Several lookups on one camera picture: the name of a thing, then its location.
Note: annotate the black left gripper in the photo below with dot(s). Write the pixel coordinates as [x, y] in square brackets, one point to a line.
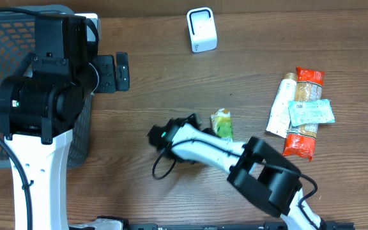
[121, 72]

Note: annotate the green snack packet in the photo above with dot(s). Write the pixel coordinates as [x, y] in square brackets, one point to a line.
[221, 124]

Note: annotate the white tube gold cap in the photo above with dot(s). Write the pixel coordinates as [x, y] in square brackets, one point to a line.
[279, 119]

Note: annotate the spaghetti pack red ends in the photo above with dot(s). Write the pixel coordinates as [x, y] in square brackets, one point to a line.
[301, 140]

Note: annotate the teal wipes packet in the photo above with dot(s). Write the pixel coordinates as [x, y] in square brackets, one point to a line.
[310, 112]

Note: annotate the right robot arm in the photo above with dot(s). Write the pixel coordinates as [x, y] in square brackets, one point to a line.
[261, 174]

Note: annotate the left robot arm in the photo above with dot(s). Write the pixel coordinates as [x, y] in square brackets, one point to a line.
[38, 113]

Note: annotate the white barcode scanner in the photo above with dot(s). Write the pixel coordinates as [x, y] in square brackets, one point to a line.
[202, 29]

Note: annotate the grey plastic shopping basket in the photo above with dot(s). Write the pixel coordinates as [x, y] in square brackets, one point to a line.
[17, 39]

